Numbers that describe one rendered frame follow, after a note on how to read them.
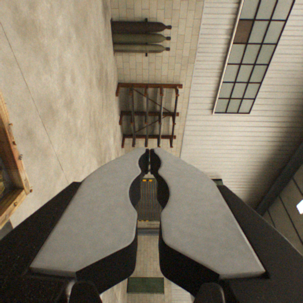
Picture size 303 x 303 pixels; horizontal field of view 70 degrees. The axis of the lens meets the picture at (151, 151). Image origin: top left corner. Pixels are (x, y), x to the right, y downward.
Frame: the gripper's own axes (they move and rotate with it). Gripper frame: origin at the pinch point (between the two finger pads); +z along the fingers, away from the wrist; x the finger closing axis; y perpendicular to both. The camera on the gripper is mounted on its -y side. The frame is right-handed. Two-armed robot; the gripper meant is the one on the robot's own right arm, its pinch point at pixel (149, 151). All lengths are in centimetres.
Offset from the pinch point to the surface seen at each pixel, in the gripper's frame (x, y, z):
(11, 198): -17.9, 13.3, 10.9
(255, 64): 321, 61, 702
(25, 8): -108, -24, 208
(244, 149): 411, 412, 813
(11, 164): -18.0, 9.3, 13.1
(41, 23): -108, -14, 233
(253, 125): 405, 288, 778
